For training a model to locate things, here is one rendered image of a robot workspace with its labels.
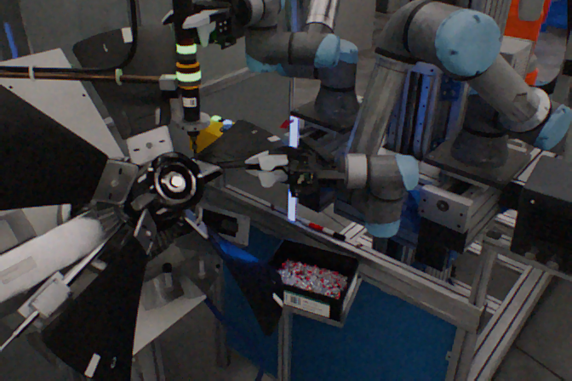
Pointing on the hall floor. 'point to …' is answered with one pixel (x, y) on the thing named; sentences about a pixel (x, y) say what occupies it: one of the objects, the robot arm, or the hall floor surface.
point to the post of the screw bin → (284, 346)
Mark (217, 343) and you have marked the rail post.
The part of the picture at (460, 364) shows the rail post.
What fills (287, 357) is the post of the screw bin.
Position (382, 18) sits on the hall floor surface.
